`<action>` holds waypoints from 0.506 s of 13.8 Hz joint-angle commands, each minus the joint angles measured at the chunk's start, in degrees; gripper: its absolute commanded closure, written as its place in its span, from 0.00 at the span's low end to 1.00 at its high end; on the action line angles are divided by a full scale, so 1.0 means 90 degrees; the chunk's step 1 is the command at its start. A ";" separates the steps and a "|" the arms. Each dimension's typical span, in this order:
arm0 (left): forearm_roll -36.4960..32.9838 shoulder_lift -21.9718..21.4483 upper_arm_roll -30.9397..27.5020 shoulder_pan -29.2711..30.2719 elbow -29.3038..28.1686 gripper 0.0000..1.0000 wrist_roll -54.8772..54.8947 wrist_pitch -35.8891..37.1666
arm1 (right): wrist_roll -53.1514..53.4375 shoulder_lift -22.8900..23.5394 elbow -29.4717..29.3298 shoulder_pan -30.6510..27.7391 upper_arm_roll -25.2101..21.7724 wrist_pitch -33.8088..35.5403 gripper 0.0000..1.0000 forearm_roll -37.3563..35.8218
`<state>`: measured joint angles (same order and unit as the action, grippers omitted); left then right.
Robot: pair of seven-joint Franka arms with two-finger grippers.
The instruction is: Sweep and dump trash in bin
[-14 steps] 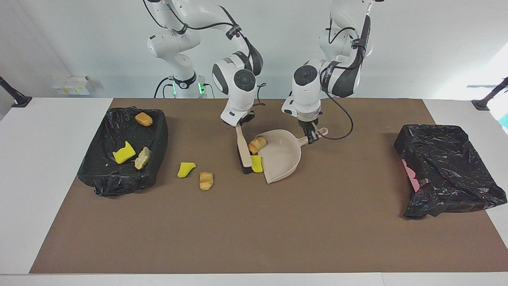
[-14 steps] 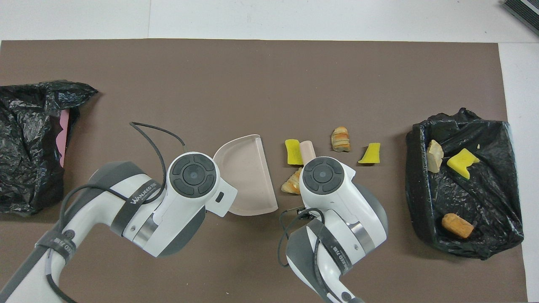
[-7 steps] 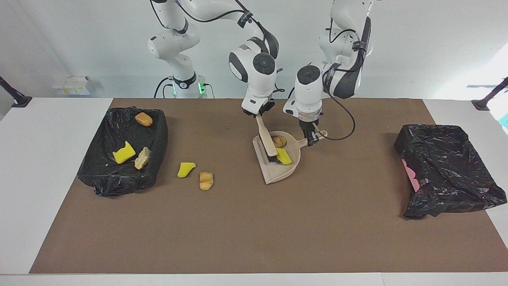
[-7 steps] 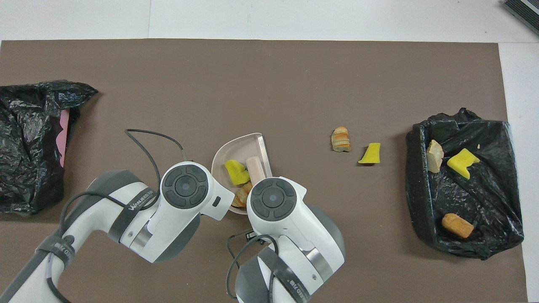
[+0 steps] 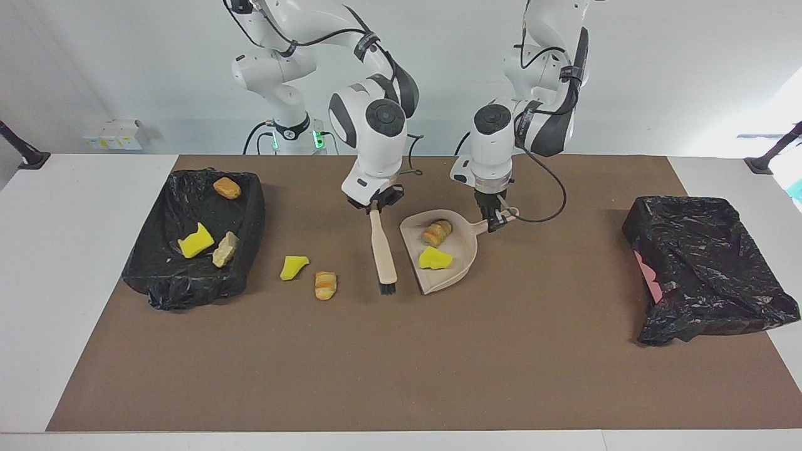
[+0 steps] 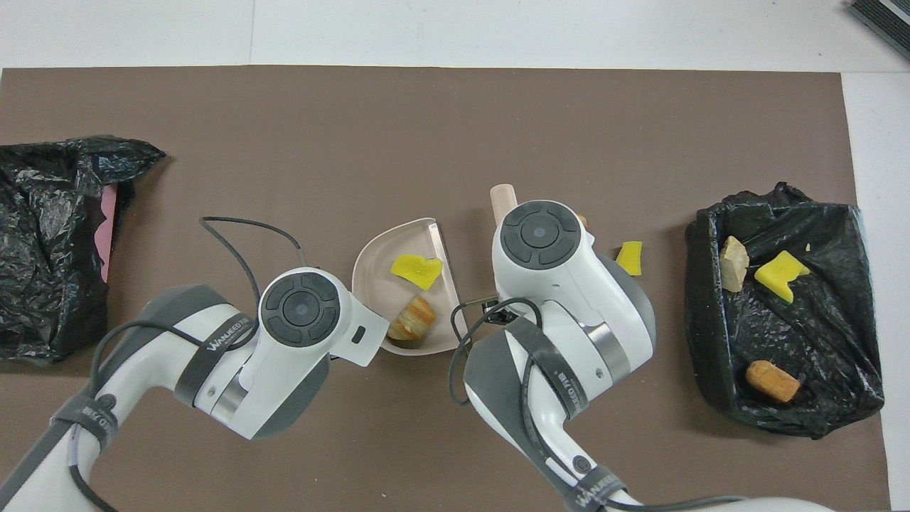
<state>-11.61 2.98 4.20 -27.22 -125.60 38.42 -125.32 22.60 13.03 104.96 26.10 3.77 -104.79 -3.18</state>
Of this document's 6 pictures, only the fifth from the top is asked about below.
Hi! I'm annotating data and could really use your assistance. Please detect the beige plastic dustpan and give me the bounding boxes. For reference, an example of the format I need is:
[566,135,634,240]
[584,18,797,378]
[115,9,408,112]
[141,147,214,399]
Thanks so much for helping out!
[400,207,519,295]

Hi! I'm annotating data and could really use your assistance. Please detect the beige brush black bristles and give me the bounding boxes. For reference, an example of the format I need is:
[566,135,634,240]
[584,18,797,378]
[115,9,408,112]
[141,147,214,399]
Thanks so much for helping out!
[368,209,398,296]

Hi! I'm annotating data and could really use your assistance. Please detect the yellow sponge piece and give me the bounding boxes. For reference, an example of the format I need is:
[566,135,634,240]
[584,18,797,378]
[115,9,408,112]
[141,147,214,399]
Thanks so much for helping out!
[419,246,454,271]
[279,255,311,281]
[177,222,215,259]

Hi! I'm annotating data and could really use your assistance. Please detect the black bag lined pink bin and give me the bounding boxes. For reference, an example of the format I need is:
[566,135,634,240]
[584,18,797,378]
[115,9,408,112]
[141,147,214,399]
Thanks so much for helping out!
[622,196,801,346]

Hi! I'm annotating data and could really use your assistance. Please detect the brown table mat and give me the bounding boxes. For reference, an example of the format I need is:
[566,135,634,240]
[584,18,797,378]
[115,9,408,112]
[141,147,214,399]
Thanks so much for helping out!
[46,155,802,432]

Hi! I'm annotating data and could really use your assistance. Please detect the black angled stand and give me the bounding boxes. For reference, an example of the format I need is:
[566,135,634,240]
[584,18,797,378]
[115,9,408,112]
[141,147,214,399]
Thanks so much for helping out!
[0,119,51,170]
[744,121,802,175]

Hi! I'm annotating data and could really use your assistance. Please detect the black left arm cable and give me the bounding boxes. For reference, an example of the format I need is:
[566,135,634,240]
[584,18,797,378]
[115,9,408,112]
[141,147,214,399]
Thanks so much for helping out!
[511,0,593,224]

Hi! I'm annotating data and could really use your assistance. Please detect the white wall socket boxes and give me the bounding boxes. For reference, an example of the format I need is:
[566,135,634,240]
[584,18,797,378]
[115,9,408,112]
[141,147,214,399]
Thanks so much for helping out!
[81,119,146,151]

